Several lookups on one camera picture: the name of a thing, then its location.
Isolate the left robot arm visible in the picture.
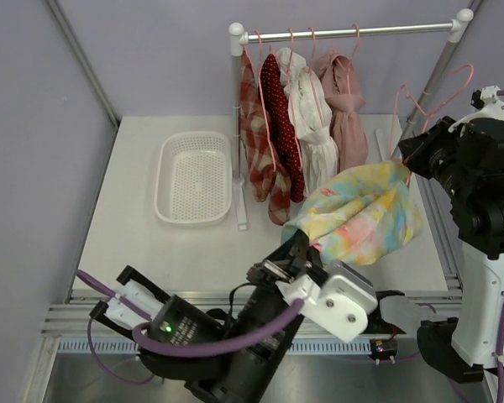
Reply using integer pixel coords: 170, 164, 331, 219
77, 232, 428, 402

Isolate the white slotted cable duct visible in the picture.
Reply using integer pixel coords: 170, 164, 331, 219
58, 338, 371, 355

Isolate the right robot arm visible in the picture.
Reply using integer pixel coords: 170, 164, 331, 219
398, 117, 504, 384

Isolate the white plastic basket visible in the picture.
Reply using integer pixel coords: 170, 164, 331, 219
154, 131, 232, 227

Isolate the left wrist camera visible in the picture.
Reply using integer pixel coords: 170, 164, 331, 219
276, 260, 378, 343

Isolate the white metal clothes rack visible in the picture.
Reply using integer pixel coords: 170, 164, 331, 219
228, 8, 475, 231

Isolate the pink hanger of red skirt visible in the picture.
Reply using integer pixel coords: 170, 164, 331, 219
286, 28, 306, 77

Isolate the white skirt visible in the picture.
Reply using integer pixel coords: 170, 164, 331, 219
276, 48, 339, 196

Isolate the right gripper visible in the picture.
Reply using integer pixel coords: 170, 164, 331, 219
402, 117, 474, 202

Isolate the pink hanger of white skirt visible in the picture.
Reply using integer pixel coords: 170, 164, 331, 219
306, 27, 333, 127

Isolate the pink hanger of floral skirt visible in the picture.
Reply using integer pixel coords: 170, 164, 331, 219
390, 62, 475, 186

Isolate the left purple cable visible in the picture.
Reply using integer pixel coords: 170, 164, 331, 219
75, 268, 306, 385

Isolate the pastel floral skirt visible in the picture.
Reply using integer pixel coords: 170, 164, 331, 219
281, 160, 423, 266

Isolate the red polka dot skirt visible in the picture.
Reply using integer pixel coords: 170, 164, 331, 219
260, 54, 305, 202

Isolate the pink hanger of plaid skirt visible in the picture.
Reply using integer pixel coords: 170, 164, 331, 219
254, 30, 277, 172

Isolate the pink skirt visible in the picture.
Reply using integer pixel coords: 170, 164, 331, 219
315, 49, 369, 171

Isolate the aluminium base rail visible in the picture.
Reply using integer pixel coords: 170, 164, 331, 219
41, 287, 462, 339

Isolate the red plaid skirt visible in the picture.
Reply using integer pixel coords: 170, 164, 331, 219
239, 53, 291, 226

